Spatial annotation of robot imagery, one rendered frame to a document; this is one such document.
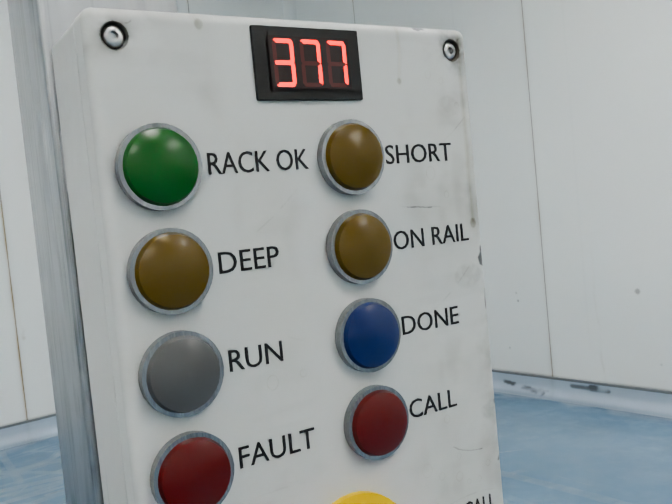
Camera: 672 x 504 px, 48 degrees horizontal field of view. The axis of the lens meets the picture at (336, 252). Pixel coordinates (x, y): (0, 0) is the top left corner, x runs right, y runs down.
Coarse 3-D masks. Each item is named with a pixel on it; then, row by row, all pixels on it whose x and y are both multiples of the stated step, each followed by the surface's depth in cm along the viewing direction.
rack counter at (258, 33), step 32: (256, 32) 28; (288, 32) 29; (320, 32) 30; (352, 32) 30; (256, 64) 28; (352, 64) 30; (256, 96) 28; (288, 96) 29; (320, 96) 30; (352, 96) 30
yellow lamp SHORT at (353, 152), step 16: (352, 128) 30; (336, 144) 29; (352, 144) 30; (368, 144) 30; (336, 160) 29; (352, 160) 30; (368, 160) 30; (336, 176) 30; (352, 176) 30; (368, 176) 30
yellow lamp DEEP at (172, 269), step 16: (160, 240) 26; (176, 240) 26; (192, 240) 26; (144, 256) 25; (160, 256) 25; (176, 256) 26; (192, 256) 26; (144, 272) 25; (160, 272) 25; (176, 272) 26; (192, 272) 26; (208, 272) 27; (144, 288) 25; (160, 288) 25; (176, 288) 26; (192, 288) 26; (160, 304) 26; (176, 304) 26
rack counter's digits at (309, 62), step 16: (272, 48) 28; (288, 48) 29; (304, 48) 29; (320, 48) 30; (336, 48) 30; (272, 64) 28; (288, 64) 29; (304, 64) 29; (320, 64) 30; (336, 64) 30; (272, 80) 28; (288, 80) 29; (304, 80) 29; (320, 80) 30; (336, 80) 30
